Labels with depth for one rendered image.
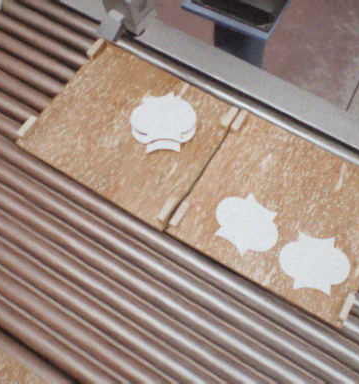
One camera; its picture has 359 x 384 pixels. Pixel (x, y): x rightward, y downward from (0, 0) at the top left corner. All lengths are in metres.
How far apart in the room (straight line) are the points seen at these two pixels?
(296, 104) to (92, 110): 0.50
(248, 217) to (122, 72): 0.49
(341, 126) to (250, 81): 0.25
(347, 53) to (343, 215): 1.52
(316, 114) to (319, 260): 0.37
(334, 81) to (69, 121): 1.50
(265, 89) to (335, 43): 1.34
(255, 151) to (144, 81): 0.33
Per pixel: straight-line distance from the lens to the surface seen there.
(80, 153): 1.27
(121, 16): 1.11
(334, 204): 1.22
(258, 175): 1.22
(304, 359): 1.15
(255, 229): 1.17
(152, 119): 1.25
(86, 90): 1.36
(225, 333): 1.14
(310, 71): 2.54
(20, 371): 1.17
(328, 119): 1.34
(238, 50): 1.70
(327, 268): 1.16
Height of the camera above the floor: 2.05
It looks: 64 degrees down
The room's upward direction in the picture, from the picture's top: straight up
